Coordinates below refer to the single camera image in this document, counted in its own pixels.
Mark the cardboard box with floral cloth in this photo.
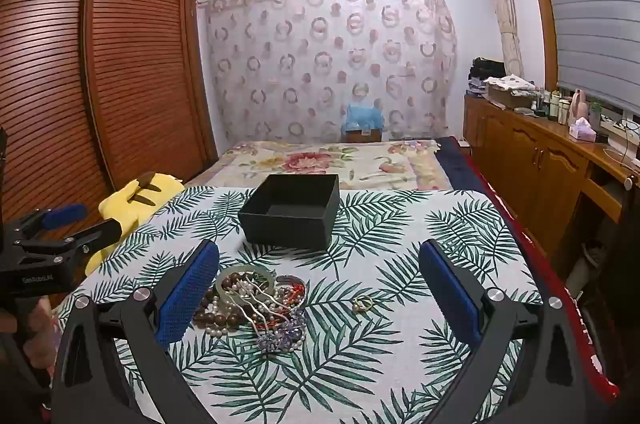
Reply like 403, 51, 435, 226
482, 74, 541, 110

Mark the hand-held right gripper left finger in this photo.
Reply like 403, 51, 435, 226
52, 239, 221, 424

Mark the circle pattern curtain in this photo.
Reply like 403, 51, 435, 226
202, 0, 458, 145

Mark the green leaf print cloth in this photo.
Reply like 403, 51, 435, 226
55, 186, 543, 424

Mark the pile of dark clothes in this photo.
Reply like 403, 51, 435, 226
467, 56, 506, 97

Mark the floral blanket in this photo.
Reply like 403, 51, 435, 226
187, 138, 453, 192

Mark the grey window blind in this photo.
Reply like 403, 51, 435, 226
527, 0, 640, 115

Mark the brown louvered wardrobe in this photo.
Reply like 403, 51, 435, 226
0, 0, 218, 305

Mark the white pearl necklace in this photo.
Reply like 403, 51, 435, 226
202, 279, 271, 340

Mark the red coral bead bracelet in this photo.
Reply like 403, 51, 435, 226
272, 279, 307, 321

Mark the pink figurine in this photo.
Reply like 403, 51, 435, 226
570, 89, 591, 125

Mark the group of cosmetic bottles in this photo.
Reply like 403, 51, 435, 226
530, 86, 573, 125

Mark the black box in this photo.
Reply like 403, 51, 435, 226
238, 173, 342, 252

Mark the white power strip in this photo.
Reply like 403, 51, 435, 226
597, 116, 640, 145

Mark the wooden sideboard cabinet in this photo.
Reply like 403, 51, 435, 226
462, 94, 640, 255

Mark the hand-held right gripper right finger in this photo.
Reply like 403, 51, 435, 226
418, 239, 608, 424

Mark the brown wooden bead bracelet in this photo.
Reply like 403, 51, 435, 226
192, 273, 251, 330

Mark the small wooden box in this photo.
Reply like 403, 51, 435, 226
345, 129, 382, 144

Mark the yellow plush toy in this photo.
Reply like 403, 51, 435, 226
85, 171, 186, 277

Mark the beige tied side curtain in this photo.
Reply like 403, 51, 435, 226
470, 0, 523, 77

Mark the pink tissue box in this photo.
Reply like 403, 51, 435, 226
569, 116, 597, 142

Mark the blue plastic bag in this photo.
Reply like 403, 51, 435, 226
341, 101, 385, 132

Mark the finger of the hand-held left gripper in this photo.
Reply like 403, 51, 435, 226
10, 220, 124, 261
12, 203, 88, 237

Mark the purple crystal bracelet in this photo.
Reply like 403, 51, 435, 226
256, 309, 307, 353

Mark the silver bracelet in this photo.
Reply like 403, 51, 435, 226
216, 265, 277, 310

